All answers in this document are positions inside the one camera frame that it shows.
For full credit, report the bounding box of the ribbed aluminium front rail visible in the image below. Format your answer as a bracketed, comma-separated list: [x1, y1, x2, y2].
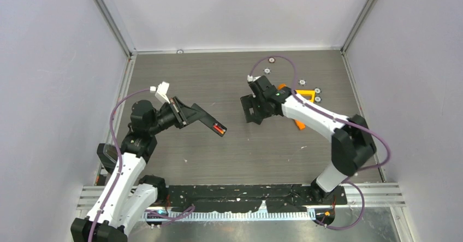
[139, 211, 327, 222]

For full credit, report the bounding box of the dark clear plastic box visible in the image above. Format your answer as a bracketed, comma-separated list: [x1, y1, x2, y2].
[96, 143, 118, 174]

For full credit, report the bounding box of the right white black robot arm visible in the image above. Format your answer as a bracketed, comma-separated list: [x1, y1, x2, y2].
[240, 75, 377, 204]

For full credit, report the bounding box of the purple cable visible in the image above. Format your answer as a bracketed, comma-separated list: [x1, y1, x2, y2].
[248, 56, 391, 172]
[87, 87, 153, 242]

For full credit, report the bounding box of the yellow triangular plastic frame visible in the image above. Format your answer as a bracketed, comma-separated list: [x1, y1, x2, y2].
[296, 90, 316, 103]

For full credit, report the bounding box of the orange plastic handle tool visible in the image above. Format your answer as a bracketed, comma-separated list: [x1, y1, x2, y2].
[277, 84, 306, 131]

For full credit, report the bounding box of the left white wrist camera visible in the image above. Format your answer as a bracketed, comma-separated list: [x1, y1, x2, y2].
[149, 81, 170, 104]

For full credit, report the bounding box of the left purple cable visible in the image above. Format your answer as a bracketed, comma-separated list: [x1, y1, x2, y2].
[87, 87, 153, 242]

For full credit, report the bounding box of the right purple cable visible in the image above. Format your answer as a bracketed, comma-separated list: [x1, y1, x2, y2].
[248, 56, 391, 172]

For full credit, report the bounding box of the black remote control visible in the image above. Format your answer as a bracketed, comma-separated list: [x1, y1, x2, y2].
[191, 104, 227, 137]

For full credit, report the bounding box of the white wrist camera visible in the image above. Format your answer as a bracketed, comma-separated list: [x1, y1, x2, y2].
[246, 75, 260, 83]
[149, 81, 170, 104]

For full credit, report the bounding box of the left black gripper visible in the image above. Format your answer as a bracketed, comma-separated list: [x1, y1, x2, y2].
[148, 96, 205, 135]

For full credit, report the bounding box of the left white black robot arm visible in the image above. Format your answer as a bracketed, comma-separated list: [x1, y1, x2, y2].
[70, 97, 227, 241]

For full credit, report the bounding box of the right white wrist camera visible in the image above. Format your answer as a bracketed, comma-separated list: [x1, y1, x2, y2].
[246, 75, 260, 83]

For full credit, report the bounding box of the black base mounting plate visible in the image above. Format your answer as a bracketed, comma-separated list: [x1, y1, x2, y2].
[161, 184, 347, 213]

